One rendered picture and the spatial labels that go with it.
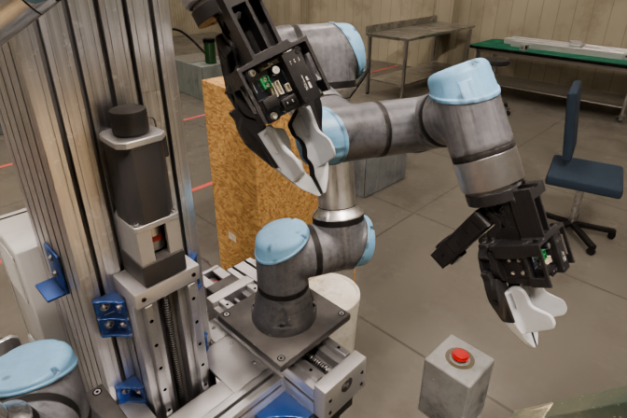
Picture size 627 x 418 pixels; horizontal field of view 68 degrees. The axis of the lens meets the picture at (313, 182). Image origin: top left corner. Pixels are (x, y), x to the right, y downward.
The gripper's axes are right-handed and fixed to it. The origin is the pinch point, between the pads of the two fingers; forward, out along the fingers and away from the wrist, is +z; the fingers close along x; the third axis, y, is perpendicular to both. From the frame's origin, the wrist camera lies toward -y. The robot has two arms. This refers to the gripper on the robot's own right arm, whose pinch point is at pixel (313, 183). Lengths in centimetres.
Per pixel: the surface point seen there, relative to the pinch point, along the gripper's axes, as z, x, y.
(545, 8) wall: 87, 557, -484
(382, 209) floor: 123, 116, -276
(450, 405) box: 75, 16, -40
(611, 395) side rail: 71, 38, -13
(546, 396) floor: 171, 81, -105
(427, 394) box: 73, 14, -45
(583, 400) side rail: 74, 35, -19
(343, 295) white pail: 95, 29, -148
